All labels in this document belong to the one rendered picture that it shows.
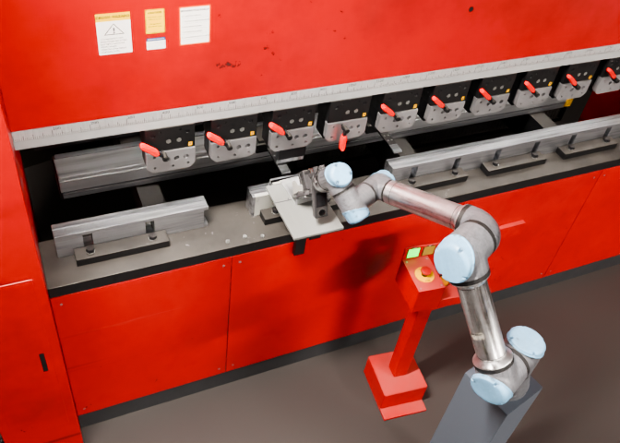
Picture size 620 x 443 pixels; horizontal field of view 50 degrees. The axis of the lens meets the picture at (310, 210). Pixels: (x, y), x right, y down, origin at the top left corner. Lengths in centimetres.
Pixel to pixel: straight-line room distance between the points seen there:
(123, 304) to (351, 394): 116
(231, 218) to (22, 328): 76
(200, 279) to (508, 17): 136
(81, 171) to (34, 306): 55
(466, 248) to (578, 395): 172
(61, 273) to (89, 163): 42
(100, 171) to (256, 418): 122
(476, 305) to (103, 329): 127
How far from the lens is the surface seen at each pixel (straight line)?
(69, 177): 242
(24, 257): 196
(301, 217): 225
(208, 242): 231
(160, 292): 236
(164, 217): 228
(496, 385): 201
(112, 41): 183
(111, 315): 239
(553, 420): 327
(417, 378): 301
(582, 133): 313
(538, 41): 256
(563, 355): 350
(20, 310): 213
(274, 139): 218
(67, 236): 225
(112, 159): 247
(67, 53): 183
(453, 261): 181
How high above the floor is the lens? 257
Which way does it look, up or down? 44 degrees down
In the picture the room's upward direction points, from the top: 9 degrees clockwise
